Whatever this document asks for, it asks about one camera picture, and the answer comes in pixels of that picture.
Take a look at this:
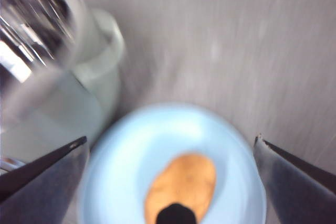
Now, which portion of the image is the pale green electric steamer pot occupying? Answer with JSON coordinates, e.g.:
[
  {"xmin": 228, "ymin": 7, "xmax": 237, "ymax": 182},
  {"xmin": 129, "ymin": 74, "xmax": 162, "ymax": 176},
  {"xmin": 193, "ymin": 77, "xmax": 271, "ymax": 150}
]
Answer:
[{"xmin": 0, "ymin": 0, "xmax": 125, "ymax": 175}]

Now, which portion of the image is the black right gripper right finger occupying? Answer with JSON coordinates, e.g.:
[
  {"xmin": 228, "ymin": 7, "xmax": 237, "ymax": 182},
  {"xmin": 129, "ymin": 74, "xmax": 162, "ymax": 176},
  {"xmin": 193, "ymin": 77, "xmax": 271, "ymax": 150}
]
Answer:
[{"xmin": 254, "ymin": 133, "xmax": 336, "ymax": 224}]

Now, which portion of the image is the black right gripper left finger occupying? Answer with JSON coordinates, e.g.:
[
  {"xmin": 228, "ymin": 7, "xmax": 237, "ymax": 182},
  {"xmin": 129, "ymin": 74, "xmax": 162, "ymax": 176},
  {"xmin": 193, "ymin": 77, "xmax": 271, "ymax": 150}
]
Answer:
[{"xmin": 0, "ymin": 136, "xmax": 89, "ymax": 224}]

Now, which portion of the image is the brown potato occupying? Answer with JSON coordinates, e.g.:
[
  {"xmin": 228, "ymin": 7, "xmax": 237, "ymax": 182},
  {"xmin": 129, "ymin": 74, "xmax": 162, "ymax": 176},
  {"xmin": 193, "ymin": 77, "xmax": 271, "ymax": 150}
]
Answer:
[{"xmin": 144, "ymin": 153, "xmax": 217, "ymax": 222}]

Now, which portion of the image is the blue round plate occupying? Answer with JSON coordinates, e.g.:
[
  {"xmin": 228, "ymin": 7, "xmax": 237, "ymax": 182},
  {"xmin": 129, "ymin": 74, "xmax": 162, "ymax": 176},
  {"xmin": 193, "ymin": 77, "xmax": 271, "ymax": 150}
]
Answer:
[{"xmin": 78, "ymin": 103, "xmax": 268, "ymax": 224}]

